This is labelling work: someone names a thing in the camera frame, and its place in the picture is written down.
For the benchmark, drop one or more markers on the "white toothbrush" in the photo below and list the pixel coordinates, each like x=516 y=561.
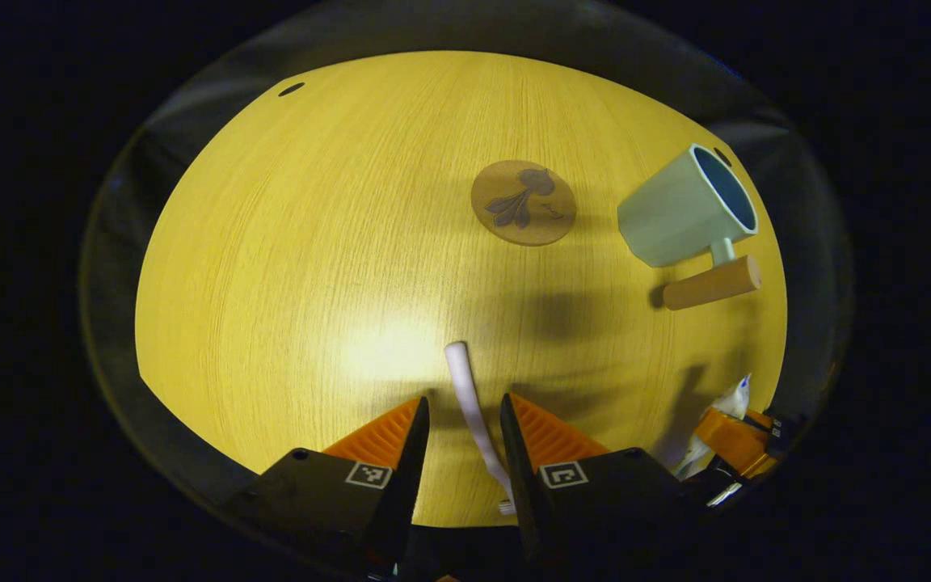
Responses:
x=465 y=388

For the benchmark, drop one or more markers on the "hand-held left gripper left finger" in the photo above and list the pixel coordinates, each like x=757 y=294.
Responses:
x=401 y=485

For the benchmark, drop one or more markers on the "white toothpaste tube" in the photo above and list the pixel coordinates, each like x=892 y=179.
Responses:
x=734 y=400

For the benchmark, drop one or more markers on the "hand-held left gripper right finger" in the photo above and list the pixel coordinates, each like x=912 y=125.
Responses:
x=524 y=477

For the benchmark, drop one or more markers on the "light green cup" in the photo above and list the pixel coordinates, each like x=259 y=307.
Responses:
x=676 y=218

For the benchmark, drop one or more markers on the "round wooden coaster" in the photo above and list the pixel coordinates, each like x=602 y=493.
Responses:
x=524 y=218

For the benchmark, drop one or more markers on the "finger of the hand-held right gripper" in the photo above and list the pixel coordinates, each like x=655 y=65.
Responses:
x=732 y=436

